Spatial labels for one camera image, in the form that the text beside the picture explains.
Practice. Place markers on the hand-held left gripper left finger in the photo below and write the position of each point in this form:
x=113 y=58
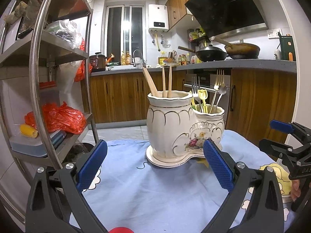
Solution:
x=93 y=162

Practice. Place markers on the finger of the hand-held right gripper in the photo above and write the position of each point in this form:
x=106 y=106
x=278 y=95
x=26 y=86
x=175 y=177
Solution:
x=281 y=127
x=274 y=148

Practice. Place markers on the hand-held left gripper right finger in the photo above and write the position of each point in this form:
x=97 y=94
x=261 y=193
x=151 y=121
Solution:
x=216 y=165

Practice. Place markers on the cream floral ceramic utensil holder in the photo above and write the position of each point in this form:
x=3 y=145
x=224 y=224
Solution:
x=170 y=126

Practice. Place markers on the flower-shaped metal spoon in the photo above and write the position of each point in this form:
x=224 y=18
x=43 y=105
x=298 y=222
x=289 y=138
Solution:
x=221 y=89

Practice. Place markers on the gold metal fork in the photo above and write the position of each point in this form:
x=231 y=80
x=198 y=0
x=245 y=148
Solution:
x=220 y=77

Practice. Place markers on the silver metal fork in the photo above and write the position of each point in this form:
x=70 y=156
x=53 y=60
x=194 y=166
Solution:
x=195 y=85

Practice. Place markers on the person's right hand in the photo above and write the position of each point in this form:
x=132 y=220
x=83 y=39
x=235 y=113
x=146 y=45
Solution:
x=296 y=190

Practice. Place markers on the dark bundle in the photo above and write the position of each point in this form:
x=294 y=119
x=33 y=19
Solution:
x=77 y=153

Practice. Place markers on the wooden base cabinets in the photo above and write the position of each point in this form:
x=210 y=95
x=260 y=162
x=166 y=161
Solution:
x=257 y=102

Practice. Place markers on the crumpled red plastic bag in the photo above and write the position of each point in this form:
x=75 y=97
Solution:
x=60 y=119

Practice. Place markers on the blue printed cloth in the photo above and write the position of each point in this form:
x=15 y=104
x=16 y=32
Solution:
x=150 y=194

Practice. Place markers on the blue plastic storage box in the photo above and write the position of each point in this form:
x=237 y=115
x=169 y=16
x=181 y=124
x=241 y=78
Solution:
x=29 y=146

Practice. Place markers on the grey kitchen countertop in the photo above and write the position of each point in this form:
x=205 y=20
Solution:
x=255 y=65

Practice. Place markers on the yellow corn cob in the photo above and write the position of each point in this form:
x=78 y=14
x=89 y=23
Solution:
x=29 y=131

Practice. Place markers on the dark green container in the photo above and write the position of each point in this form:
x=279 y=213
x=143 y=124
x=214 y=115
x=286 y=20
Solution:
x=286 y=48

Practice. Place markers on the brown frying pan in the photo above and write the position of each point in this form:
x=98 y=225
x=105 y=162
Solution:
x=243 y=51

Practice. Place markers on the white plastic bag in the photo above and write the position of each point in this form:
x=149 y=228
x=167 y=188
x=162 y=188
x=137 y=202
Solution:
x=69 y=80

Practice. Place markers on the built-in oven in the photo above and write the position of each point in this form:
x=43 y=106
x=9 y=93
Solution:
x=206 y=77

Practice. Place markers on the red flat box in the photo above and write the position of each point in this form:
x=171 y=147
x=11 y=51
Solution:
x=47 y=85

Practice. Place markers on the hanging red plastic bag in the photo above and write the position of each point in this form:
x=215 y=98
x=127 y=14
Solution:
x=81 y=70

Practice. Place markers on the dark red rice cooker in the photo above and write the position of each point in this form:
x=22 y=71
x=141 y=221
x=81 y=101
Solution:
x=97 y=63

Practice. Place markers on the metal shelf rack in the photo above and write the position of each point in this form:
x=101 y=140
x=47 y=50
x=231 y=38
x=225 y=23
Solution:
x=34 y=82

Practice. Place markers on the green flat box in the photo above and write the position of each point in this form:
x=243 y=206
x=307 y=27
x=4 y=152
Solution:
x=113 y=64

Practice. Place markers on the black wok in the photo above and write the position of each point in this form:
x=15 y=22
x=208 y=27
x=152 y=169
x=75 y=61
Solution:
x=211 y=54

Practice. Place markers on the orange kitchen tool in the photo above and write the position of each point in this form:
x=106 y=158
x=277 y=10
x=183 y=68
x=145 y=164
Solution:
x=110 y=58

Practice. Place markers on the amber bottle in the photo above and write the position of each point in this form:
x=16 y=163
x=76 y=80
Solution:
x=128 y=58
x=123 y=59

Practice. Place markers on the group of condiment bottles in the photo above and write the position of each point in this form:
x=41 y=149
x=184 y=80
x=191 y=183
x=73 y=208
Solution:
x=184 y=59

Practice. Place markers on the metal faucet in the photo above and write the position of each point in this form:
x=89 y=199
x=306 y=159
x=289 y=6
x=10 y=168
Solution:
x=139 y=58

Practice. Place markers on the yellow oil bottle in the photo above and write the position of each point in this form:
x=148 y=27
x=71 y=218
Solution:
x=162 y=59

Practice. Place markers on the spice packets on rack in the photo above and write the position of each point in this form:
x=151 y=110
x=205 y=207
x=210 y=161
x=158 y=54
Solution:
x=195 y=35

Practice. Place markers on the black range hood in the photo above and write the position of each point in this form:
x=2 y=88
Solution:
x=226 y=7

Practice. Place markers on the kitchen window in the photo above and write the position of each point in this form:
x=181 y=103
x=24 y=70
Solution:
x=125 y=34

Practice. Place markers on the clear plastic bag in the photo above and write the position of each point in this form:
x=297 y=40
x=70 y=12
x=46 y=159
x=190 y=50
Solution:
x=64 y=32

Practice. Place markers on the white water heater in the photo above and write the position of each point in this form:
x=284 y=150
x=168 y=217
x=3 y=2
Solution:
x=158 y=17

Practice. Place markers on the brown dried goods bag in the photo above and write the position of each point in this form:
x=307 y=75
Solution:
x=17 y=12

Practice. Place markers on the wall socket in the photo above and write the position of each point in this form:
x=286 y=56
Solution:
x=274 y=34

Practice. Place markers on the wooden wall cabinet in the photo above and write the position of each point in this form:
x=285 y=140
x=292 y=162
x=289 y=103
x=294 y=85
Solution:
x=177 y=2

